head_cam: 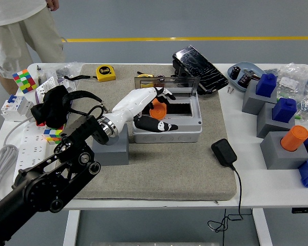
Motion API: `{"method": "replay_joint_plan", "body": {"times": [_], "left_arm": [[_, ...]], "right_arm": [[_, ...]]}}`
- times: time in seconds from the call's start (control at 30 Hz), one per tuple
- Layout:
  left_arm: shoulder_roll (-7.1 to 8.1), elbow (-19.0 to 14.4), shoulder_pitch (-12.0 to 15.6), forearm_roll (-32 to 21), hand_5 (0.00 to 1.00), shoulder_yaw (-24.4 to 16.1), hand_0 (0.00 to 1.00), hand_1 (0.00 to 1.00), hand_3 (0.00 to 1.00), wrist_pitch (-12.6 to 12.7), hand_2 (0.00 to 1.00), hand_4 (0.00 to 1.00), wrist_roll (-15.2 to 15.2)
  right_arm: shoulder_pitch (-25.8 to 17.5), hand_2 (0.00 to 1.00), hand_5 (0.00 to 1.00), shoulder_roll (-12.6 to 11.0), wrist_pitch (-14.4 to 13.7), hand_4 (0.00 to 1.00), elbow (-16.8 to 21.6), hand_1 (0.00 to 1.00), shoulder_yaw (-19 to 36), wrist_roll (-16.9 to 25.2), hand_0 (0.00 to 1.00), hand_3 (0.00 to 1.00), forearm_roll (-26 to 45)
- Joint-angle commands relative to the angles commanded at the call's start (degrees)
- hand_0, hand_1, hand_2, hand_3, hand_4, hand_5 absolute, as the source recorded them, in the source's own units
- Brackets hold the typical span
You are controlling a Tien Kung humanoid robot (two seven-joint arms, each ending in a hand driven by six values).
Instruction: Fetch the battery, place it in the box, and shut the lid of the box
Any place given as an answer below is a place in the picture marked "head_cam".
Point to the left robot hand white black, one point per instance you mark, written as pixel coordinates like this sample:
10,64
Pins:
133,102

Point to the person's hand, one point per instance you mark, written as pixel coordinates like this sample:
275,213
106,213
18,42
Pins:
53,3

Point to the orange cylinder battery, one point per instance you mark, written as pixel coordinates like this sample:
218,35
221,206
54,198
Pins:
293,138
157,112

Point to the smoky transparent box lid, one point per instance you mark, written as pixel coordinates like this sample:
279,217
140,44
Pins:
182,83

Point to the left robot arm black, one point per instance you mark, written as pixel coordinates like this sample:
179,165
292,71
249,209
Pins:
54,179

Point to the blue square battery block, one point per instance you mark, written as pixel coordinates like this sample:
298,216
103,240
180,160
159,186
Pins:
265,85
283,110

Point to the yellow tape measure silver face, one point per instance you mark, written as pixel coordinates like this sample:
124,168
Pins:
145,75

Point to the yellow tape measure black label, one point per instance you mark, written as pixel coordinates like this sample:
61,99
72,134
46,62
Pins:
105,74

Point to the person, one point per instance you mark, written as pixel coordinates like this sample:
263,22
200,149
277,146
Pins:
15,38

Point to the grey block with round hole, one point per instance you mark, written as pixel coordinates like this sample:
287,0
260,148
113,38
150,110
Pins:
113,156

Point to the clear plastic bag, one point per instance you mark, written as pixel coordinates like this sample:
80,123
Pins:
66,67

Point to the silver pen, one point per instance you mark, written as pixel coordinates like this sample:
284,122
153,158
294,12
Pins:
38,74

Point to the black case cracked glass panel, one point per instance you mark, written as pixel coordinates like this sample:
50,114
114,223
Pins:
200,68

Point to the grey-brown table mat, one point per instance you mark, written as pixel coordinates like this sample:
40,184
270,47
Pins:
156,174

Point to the black cloth glove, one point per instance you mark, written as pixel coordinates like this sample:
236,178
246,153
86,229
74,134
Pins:
51,107

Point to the large colourful puzzle cube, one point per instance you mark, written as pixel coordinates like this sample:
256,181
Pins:
24,80

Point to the small colourful puzzle cube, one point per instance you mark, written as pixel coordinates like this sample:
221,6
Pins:
52,134

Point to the small metal screw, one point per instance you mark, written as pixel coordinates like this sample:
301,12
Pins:
229,90
232,90

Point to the black power adapter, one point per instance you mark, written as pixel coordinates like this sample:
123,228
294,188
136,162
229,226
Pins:
223,152

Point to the white power strip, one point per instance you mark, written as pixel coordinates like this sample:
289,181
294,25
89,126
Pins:
30,143

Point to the white circuit breaker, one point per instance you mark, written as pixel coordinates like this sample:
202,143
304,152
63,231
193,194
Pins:
15,107

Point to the grey holder block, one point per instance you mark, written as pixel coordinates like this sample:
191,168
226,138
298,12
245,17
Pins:
274,153
250,102
265,123

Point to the blue-grey oval tray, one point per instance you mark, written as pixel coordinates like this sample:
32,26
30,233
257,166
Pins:
246,66

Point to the small red metal part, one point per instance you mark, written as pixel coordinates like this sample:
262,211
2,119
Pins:
249,73

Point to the white table leg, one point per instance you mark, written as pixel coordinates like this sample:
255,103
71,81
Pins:
72,230
262,228

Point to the small green part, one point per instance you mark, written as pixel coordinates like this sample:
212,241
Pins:
297,117

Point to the clear plastic parts bags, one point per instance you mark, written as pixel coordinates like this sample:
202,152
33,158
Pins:
297,82

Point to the blue plastic holder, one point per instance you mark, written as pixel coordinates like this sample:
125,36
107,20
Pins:
306,176

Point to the black table control panel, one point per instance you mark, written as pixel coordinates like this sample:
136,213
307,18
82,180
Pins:
304,210

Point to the grey electrical enclosure box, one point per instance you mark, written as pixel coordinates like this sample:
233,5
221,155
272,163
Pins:
169,137

